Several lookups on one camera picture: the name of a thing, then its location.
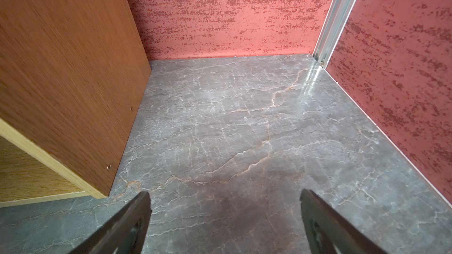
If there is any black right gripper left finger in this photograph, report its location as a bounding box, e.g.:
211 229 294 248
71 192 152 254

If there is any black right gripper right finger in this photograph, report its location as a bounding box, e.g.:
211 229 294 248
300 189 385 254

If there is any wooden bookshelf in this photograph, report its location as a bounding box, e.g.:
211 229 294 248
1 0 151 208

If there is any aluminium corner post right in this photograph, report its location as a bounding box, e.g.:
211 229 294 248
313 0 357 68

